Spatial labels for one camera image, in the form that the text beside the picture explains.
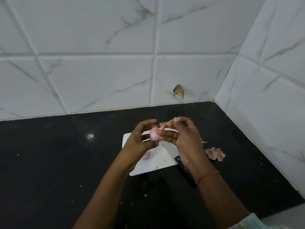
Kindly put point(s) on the person's right hand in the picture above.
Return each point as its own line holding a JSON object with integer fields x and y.
{"x": 190, "y": 147}

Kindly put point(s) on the person's left hand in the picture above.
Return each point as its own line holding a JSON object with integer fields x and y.
{"x": 133, "y": 150}

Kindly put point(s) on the small onion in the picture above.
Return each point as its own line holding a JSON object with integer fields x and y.
{"x": 146, "y": 155}
{"x": 154, "y": 135}

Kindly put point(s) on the pile of onion peels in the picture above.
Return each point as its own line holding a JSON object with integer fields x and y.
{"x": 215, "y": 154}

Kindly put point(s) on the person's left forearm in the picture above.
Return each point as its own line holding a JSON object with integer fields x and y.
{"x": 102, "y": 202}

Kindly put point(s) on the white plastic cutting board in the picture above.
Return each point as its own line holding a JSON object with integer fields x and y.
{"x": 159, "y": 162}

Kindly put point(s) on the broken tile hole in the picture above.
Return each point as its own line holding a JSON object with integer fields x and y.
{"x": 179, "y": 91}

